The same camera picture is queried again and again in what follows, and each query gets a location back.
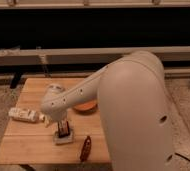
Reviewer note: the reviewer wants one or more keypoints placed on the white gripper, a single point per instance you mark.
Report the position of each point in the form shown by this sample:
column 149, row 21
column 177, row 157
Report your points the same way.
column 58, row 116

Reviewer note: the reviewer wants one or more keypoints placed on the dark rectangular eraser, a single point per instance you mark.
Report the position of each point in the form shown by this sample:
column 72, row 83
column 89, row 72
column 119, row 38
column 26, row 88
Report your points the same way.
column 63, row 129

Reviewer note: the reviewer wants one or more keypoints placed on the white plastic bottle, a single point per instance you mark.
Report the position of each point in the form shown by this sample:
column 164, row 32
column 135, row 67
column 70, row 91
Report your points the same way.
column 25, row 115

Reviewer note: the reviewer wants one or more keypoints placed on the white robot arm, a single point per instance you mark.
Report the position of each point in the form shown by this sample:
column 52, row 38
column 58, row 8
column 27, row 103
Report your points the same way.
column 134, row 109

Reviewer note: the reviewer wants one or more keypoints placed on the white sponge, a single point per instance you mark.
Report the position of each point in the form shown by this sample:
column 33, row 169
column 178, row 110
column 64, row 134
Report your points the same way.
column 64, row 140

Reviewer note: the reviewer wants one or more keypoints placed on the orange bowl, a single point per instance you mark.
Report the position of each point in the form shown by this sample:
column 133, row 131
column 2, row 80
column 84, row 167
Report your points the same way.
column 85, row 106

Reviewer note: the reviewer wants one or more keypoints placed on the wooden table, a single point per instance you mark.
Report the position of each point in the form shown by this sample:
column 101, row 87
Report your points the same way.
column 25, row 143

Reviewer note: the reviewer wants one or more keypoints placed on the dark red oblong object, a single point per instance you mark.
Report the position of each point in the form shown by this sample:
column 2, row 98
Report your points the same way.
column 86, row 149

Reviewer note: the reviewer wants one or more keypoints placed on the white horizontal shelf rail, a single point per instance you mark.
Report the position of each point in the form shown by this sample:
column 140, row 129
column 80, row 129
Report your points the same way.
column 11, row 57

